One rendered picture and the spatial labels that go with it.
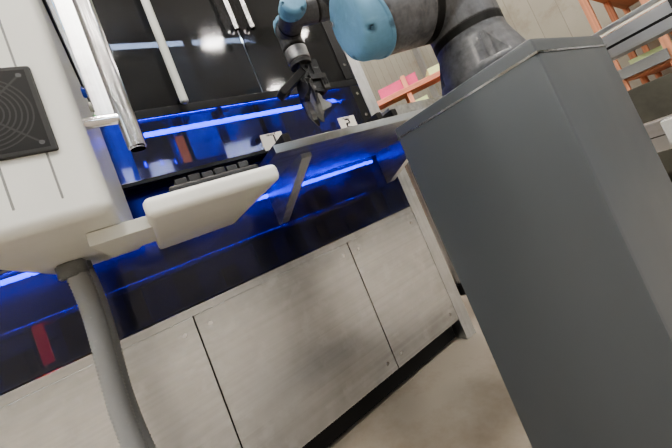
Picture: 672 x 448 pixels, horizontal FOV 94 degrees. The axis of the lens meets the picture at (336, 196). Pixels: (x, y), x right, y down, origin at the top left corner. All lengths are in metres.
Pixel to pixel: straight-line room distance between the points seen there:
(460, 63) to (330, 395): 1.01
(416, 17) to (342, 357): 1.00
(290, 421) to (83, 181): 0.89
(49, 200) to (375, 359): 1.04
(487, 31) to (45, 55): 0.62
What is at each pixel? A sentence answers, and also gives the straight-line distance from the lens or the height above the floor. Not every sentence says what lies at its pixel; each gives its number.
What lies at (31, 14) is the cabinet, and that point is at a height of 1.08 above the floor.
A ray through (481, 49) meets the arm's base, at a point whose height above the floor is 0.83.
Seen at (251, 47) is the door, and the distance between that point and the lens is 1.36.
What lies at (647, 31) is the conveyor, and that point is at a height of 0.87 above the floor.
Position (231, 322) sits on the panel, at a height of 0.51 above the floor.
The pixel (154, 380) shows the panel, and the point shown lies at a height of 0.47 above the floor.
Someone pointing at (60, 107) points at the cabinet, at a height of 0.95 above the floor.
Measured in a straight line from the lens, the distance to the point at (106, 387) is 0.81.
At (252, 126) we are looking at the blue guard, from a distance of 1.17.
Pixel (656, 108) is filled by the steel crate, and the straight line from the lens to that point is 2.93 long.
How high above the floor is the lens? 0.68
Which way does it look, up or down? 3 degrees up
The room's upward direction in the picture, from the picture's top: 23 degrees counter-clockwise
